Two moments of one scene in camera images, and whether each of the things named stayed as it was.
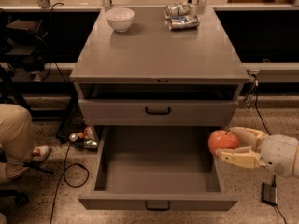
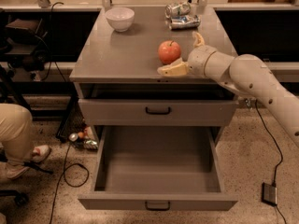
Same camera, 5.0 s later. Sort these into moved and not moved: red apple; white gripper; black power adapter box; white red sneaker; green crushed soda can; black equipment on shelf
Moved: white gripper; red apple
Not moved: black equipment on shelf; green crushed soda can; black power adapter box; white red sneaker
